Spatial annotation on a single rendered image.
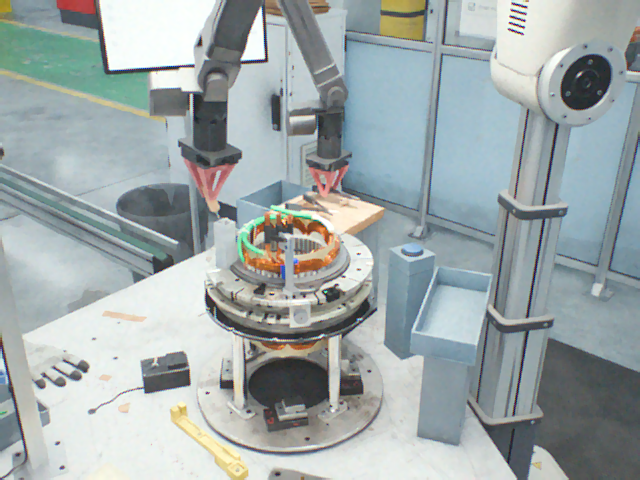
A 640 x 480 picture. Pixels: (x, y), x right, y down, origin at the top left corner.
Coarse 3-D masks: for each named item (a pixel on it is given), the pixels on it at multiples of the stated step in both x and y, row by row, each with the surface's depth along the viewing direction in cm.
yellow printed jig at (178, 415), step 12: (180, 408) 134; (180, 420) 134; (192, 432) 131; (204, 432) 131; (204, 444) 128; (216, 444) 128; (216, 456) 124; (228, 456) 124; (240, 456) 124; (228, 468) 121; (240, 468) 122
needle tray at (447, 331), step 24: (432, 288) 129; (456, 288) 134; (480, 288) 133; (432, 312) 126; (456, 312) 126; (480, 312) 127; (432, 336) 112; (456, 336) 119; (480, 336) 117; (432, 360) 123; (456, 360) 113; (432, 384) 126; (456, 384) 124; (432, 408) 128; (456, 408) 126; (432, 432) 130; (456, 432) 128
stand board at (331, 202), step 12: (312, 192) 168; (324, 204) 161; (336, 204) 161; (348, 204) 161; (360, 204) 161; (372, 204) 161; (336, 216) 155; (348, 216) 155; (360, 216) 155; (372, 216) 156; (336, 228) 149; (348, 228) 149; (360, 228) 153
